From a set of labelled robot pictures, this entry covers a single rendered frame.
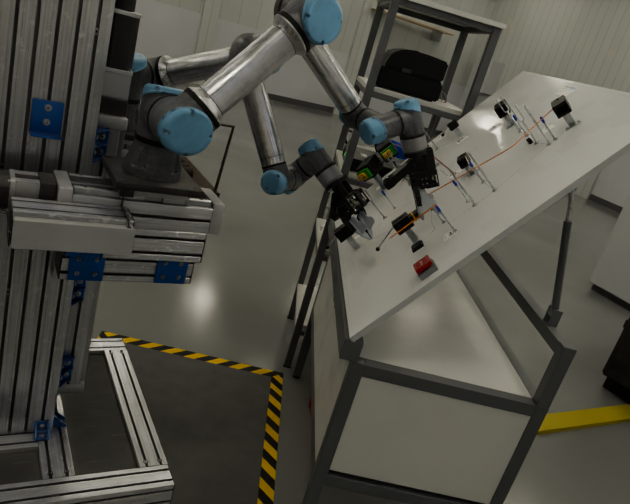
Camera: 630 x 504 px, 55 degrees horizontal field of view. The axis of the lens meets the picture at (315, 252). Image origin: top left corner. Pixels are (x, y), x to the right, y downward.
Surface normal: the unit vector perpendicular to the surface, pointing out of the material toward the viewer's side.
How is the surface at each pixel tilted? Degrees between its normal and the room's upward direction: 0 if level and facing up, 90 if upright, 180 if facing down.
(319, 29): 84
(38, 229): 90
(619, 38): 90
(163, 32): 90
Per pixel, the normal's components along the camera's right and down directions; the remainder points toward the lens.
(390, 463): 0.00, 0.35
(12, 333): 0.44, 0.42
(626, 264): -0.84, -0.05
